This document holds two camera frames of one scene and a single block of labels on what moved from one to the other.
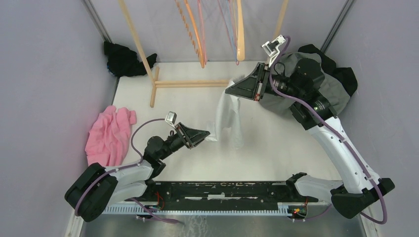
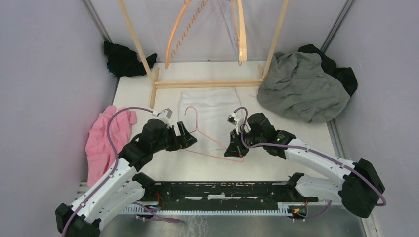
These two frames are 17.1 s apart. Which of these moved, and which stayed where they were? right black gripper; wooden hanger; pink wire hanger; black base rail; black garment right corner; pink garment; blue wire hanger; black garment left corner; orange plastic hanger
Moved: pink wire hanger; right black gripper; orange plastic hanger
Stayed: blue wire hanger; wooden hanger; pink garment; black garment right corner; black base rail; black garment left corner
